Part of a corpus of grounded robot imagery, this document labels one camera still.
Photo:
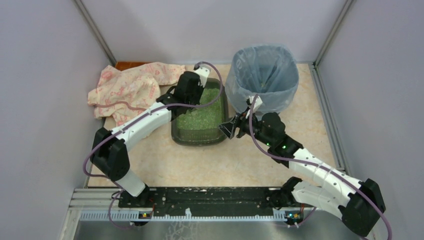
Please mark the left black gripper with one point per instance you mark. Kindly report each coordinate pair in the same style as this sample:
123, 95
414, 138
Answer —
191, 93

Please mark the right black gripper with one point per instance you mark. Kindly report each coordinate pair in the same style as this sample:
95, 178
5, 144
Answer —
239, 125

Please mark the dark green litter box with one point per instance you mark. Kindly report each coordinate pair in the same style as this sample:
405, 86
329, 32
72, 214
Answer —
201, 137

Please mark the blue plastic bin liner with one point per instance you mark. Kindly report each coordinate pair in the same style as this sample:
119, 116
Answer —
267, 70

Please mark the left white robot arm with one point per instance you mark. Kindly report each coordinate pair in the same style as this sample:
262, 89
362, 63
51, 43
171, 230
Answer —
111, 147

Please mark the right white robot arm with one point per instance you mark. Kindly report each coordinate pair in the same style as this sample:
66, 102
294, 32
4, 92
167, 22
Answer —
358, 204

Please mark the green litter pellets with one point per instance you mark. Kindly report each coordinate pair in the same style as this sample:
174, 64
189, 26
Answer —
201, 118

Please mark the patterned cream cloth bag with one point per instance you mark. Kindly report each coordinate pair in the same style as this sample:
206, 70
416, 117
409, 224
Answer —
124, 94

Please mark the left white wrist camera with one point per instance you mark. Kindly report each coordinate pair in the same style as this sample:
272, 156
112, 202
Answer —
203, 72

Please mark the aluminium frame rail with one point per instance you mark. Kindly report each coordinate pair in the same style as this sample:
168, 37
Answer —
103, 204

